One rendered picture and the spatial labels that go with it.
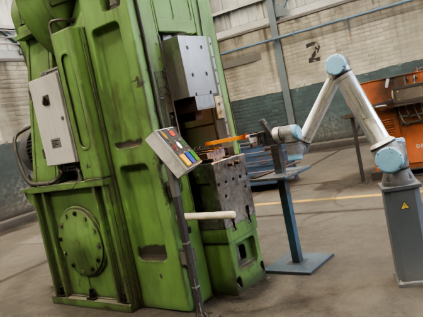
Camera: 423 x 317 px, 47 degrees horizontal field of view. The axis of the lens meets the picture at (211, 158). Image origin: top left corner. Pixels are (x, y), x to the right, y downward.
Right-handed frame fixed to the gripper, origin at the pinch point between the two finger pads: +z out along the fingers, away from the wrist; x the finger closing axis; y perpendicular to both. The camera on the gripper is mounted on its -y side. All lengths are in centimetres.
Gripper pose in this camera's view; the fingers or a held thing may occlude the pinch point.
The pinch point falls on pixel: (247, 135)
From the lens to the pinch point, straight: 318.5
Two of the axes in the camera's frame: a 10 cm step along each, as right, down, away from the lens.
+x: 6.0, -1.9, 7.8
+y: 1.9, 9.8, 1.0
